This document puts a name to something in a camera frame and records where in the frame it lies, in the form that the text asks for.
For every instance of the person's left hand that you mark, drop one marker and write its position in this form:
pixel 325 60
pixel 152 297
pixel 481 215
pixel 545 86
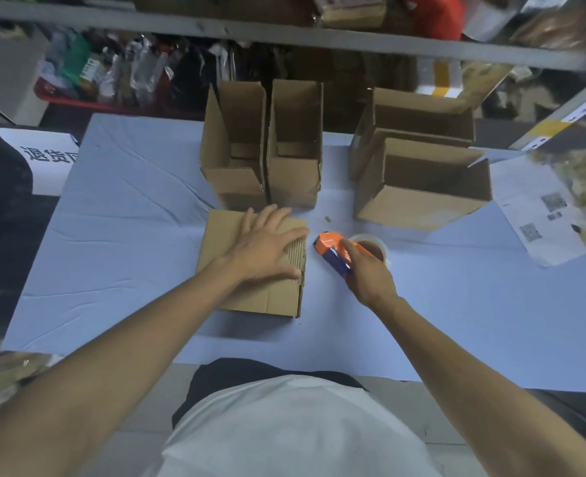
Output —
pixel 260 253

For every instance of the person's right hand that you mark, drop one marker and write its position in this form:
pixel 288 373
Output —
pixel 370 280

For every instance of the person's left thumb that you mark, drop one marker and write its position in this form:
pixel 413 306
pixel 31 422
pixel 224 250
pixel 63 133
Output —
pixel 290 273

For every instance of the person's left little finger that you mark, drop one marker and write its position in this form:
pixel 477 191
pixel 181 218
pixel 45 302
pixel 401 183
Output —
pixel 248 221

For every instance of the person's right fingers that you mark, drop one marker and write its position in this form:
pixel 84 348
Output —
pixel 358 249

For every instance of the person's left middle finger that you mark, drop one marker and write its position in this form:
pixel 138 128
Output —
pixel 282 221

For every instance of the orange and blue tape dispenser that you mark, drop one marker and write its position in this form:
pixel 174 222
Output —
pixel 332 248

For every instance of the person's left forearm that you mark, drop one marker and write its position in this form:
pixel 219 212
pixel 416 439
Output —
pixel 109 362

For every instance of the person's right forearm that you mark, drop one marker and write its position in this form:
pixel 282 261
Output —
pixel 472 387

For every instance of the clear packing tape roll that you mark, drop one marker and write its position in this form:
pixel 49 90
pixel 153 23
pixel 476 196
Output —
pixel 375 243

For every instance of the narrow open cardboard box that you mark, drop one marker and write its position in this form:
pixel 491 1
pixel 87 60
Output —
pixel 295 178
pixel 233 178

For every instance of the wide open cardboard box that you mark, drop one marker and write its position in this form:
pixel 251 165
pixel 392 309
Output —
pixel 422 116
pixel 417 203

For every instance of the person's black trousers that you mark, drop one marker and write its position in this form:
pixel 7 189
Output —
pixel 233 377

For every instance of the light blue table cover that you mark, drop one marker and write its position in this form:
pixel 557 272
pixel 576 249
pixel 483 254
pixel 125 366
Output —
pixel 124 233

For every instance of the person's white shirt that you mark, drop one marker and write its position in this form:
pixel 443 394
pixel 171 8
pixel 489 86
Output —
pixel 298 432

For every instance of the white printed paper sheet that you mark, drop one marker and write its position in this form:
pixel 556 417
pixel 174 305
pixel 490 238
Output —
pixel 531 213

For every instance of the white box with yellow tape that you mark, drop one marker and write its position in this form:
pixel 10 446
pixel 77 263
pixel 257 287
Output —
pixel 439 76

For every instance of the red plastic tray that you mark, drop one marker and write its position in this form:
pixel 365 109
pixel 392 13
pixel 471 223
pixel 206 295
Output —
pixel 74 101

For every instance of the white sign with black characters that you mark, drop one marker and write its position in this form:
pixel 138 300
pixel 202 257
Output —
pixel 44 158

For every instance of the brown taped parcel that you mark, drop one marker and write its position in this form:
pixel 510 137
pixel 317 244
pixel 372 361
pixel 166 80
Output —
pixel 350 9

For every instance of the clear bag of snacks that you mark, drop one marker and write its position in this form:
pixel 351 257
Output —
pixel 584 188

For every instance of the grey shelf upright yellow label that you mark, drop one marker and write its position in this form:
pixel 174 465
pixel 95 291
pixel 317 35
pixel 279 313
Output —
pixel 561 119

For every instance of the red bag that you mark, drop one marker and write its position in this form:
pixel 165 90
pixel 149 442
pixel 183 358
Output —
pixel 437 14

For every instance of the crinkled clear plastic bag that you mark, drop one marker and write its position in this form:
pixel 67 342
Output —
pixel 4 387

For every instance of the brown clear wrapped package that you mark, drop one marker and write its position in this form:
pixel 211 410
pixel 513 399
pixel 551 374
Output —
pixel 561 22

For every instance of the grey metal shelf rail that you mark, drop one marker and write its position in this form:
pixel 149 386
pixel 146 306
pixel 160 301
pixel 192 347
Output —
pixel 283 37

